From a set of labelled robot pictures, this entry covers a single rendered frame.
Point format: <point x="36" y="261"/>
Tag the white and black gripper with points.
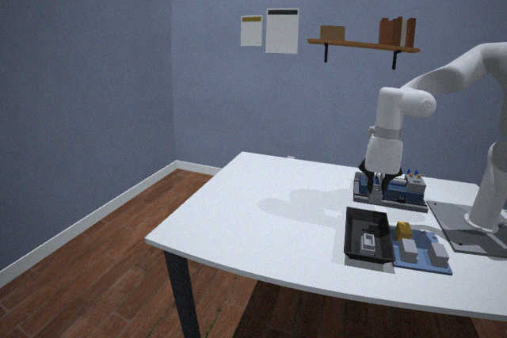
<point x="383" y="156"/>

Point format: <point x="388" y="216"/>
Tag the small yellow block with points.
<point x="403" y="230"/>

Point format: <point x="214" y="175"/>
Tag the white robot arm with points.
<point x="394" y="104"/>

